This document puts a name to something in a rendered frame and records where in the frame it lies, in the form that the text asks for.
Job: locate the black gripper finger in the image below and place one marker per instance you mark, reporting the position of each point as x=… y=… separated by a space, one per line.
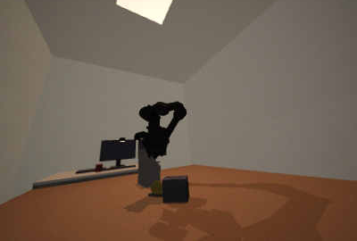
x=156 y=147
x=148 y=147

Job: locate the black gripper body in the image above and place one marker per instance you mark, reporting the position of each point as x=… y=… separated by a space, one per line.
x=150 y=136

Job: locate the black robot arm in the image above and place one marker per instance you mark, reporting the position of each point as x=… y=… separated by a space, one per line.
x=152 y=115

